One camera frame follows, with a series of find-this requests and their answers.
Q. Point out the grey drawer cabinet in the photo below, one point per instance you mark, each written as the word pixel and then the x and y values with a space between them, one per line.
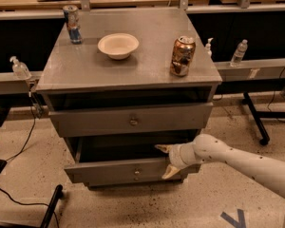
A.
pixel 80 77

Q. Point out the grey bottom drawer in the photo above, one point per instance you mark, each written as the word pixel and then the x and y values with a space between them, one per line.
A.
pixel 144 183

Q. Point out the black table leg with caster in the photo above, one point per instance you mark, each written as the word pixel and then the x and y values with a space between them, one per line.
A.
pixel 264 135

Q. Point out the brown crumpled soda can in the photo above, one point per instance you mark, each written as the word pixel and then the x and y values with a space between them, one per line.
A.
pixel 182 55

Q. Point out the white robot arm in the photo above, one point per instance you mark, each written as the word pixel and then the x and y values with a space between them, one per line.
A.
pixel 268 172

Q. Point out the small white pump bottle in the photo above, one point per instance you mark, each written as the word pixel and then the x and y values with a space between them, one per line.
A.
pixel 208 46

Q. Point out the blue tape floor marker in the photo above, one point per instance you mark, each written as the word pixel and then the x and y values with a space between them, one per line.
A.
pixel 236 223

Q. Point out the blue red drink can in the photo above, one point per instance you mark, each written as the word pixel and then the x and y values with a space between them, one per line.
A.
pixel 72 23

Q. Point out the left sanitizer pump bottle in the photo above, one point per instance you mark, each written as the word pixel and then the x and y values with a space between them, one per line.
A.
pixel 20 69

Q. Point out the black chair base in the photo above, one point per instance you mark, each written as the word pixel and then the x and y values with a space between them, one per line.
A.
pixel 49 214

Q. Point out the grey drawer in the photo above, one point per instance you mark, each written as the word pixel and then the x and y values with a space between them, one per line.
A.
pixel 144 183
pixel 123 158
pixel 131 119

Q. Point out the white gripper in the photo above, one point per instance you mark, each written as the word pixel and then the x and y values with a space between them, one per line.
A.
pixel 175 157

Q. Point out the grey top drawer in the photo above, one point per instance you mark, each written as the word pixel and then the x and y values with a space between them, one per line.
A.
pixel 131 119

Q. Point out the clear plastic water bottle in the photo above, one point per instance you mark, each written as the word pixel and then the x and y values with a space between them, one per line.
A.
pixel 239 53

